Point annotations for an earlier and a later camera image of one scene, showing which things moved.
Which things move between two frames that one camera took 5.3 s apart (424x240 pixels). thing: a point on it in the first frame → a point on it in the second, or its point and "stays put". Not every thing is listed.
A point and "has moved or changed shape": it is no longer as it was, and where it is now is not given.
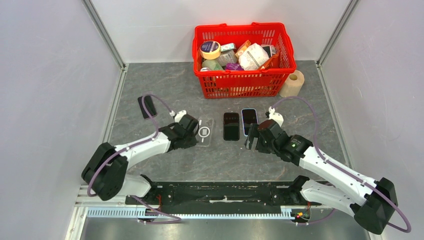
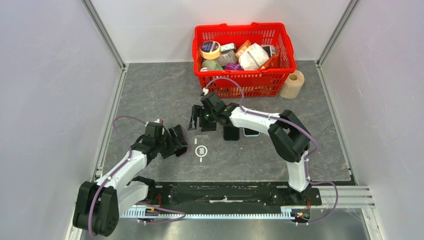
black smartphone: x=231 y=126 stays put
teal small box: x=227 y=46 stays put
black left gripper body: x=190 y=140 → x=165 y=145
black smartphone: x=149 y=105 has moved or changed shape
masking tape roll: x=210 y=49 stays put
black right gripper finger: x=254 y=131 → x=196 y=112
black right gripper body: x=265 y=147 → x=208 y=120
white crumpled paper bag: x=253 y=57 stays put
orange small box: x=243 y=48 stays put
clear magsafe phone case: x=204 y=136 has moved or changed shape
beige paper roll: x=292 y=84 stays put
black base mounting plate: x=228 y=194 stays put
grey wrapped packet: x=227 y=56 stays put
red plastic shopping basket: x=244 y=84 stays put
